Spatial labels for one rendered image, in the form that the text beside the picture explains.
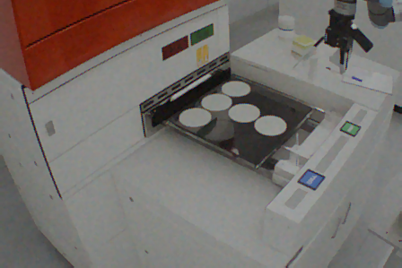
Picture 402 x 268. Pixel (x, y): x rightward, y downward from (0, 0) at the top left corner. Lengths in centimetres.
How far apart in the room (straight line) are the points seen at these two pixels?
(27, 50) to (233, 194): 69
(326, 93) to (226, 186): 47
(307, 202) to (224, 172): 36
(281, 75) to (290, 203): 61
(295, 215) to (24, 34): 74
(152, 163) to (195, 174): 14
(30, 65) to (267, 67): 87
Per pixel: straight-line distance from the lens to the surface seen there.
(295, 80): 141
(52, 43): 94
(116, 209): 139
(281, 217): 92
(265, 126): 126
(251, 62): 149
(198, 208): 112
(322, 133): 129
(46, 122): 106
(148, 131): 131
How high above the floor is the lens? 165
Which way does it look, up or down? 35 degrees down
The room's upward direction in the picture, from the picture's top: 3 degrees counter-clockwise
